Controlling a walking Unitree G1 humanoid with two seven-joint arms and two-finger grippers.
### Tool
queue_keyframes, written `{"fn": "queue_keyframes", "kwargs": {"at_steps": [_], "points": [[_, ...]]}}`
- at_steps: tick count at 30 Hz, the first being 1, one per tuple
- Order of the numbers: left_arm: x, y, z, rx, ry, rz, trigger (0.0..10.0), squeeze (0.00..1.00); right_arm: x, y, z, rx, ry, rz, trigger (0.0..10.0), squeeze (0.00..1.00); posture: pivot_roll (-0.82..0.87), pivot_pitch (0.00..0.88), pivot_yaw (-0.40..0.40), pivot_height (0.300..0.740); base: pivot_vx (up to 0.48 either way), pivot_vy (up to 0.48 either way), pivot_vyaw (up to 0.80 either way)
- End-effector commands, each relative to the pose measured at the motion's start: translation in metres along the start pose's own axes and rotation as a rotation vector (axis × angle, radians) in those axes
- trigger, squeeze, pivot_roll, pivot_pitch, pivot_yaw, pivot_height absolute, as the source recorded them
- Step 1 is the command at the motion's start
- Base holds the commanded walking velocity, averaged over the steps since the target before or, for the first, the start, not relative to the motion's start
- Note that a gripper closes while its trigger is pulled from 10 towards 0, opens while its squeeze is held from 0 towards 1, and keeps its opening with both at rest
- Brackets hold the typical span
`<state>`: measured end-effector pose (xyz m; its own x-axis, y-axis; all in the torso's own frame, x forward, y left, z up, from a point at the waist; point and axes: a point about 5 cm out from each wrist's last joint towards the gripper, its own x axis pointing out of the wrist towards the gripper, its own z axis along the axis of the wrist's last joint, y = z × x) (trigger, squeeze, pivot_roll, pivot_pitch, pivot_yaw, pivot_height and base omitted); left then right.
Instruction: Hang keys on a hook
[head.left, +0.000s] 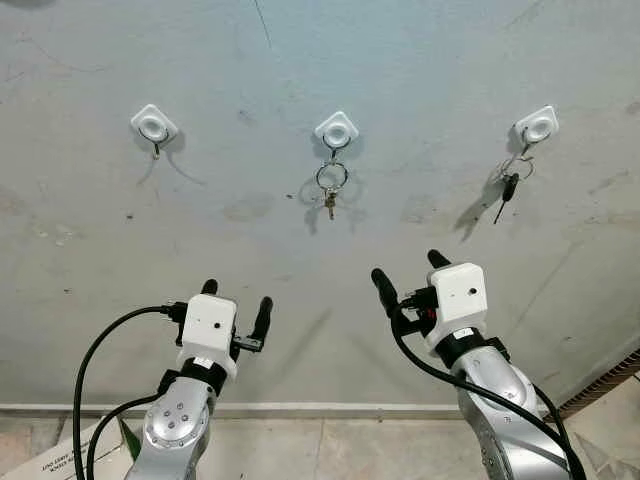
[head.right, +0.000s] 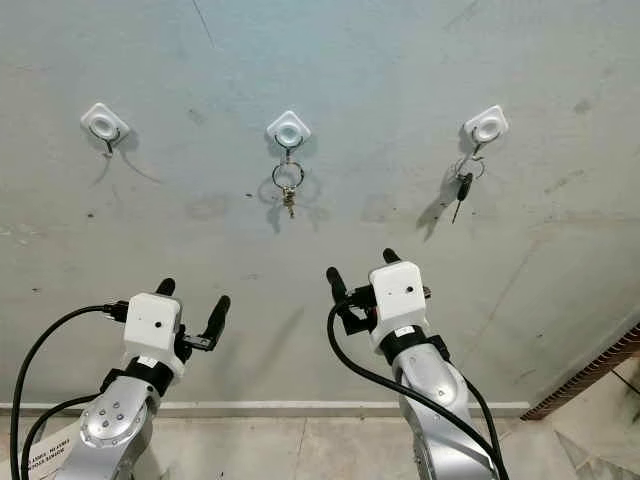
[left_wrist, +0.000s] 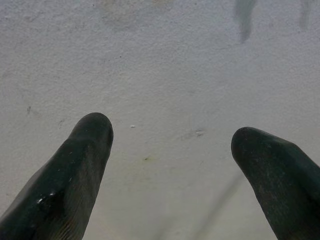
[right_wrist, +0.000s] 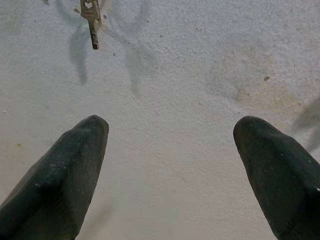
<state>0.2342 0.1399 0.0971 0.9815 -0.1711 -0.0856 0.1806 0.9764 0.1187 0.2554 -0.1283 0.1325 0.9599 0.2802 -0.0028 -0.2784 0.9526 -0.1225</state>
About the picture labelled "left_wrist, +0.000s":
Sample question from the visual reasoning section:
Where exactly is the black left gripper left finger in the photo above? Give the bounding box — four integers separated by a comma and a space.
0, 112, 115, 240

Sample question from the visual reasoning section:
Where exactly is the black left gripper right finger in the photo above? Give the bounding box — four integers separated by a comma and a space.
230, 126, 320, 240

